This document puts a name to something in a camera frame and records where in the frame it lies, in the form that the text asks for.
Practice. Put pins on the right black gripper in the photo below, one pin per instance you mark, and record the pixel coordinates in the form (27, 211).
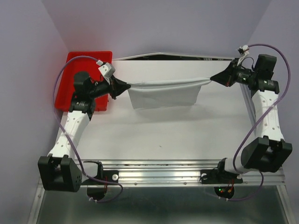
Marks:
(227, 77)

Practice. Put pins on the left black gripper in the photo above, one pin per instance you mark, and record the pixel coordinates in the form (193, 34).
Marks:
(116, 87)

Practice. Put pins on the white fabric skirt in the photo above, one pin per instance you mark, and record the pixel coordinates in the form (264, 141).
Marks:
(167, 93)

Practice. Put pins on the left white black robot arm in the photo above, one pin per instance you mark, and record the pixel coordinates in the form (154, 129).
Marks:
(58, 170)

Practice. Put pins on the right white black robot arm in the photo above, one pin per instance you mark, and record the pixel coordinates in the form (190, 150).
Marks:
(269, 150)

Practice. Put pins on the red plastic tray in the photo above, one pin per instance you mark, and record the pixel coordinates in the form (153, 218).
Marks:
(66, 89)

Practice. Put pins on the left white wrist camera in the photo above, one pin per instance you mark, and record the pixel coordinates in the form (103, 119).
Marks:
(106, 70)

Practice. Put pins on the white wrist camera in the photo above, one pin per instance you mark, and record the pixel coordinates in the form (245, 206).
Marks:
(243, 51)
(106, 70)

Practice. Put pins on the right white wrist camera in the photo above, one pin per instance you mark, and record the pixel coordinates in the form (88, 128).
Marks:
(243, 51)

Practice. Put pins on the aluminium front rail frame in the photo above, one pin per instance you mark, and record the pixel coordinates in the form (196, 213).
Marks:
(172, 173)

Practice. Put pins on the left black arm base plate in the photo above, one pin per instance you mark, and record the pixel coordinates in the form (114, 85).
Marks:
(110, 176)

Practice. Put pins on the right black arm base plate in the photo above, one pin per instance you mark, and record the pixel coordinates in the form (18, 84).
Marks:
(213, 176)

